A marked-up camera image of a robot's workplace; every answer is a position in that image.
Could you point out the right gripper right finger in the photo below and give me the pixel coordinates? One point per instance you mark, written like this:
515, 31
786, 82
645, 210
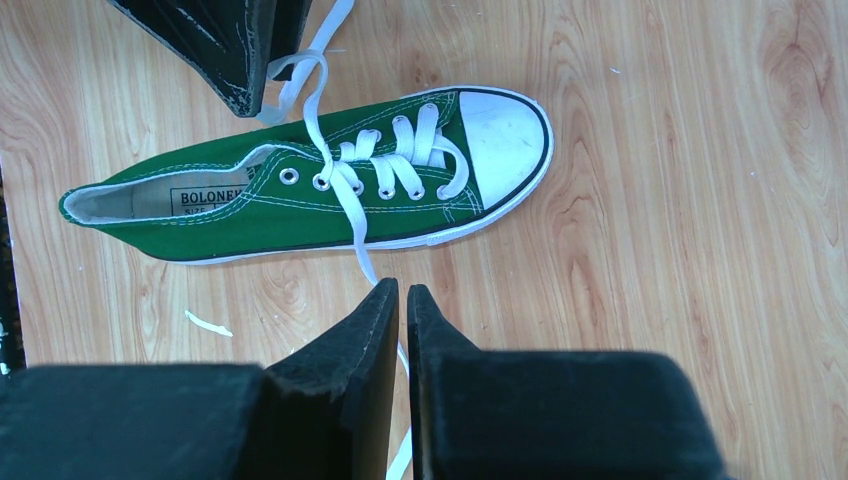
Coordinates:
497, 414

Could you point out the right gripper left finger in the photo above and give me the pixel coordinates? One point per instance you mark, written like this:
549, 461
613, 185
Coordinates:
323, 412

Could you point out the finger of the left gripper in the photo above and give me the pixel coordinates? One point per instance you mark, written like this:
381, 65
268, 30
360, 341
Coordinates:
227, 42
287, 30

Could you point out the white shoelace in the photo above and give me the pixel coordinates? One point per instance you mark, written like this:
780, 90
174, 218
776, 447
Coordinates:
415, 143

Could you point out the green canvas sneaker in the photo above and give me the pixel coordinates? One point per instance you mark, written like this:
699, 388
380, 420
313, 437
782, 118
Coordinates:
422, 170

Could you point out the small white lace scrap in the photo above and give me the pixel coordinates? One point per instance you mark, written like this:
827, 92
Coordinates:
217, 329

